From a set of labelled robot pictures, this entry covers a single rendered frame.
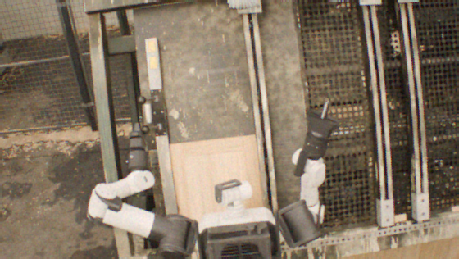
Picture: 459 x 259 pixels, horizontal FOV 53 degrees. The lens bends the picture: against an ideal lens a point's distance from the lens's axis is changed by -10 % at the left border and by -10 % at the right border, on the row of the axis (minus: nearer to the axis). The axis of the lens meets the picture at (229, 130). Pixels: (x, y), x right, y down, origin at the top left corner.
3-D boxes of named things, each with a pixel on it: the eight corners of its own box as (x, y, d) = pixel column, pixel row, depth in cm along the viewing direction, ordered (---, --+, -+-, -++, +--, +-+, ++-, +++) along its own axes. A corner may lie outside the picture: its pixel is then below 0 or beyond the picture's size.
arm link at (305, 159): (331, 149, 182) (323, 174, 188) (311, 134, 189) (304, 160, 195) (311, 156, 176) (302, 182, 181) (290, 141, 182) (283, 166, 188)
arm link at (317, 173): (326, 161, 182) (325, 185, 191) (309, 149, 188) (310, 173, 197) (313, 170, 179) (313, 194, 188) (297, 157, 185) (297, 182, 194)
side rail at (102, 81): (123, 250, 230) (119, 257, 219) (93, 17, 221) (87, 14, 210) (134, 249, 230) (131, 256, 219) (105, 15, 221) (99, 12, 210)
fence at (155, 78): (173, 250, 224) (172, 253, 220) (146, 40, 216) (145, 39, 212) (184, 249, 224) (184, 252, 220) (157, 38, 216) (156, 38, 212)
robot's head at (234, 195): (253, 206, 175) (251, 182, 173) (229, 214, 170) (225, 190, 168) (243, 202, 181) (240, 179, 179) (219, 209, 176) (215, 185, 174)
